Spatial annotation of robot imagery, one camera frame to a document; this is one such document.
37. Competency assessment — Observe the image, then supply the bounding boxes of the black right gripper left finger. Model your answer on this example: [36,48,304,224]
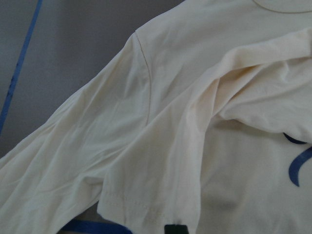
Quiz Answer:
[164,224,174,234]

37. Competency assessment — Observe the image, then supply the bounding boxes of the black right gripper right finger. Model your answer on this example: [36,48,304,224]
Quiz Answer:
[179,225,189,234]

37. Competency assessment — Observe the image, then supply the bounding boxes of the cream long-sleeve graphic shirt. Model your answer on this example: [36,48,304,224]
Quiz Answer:
[0,0,312,234]

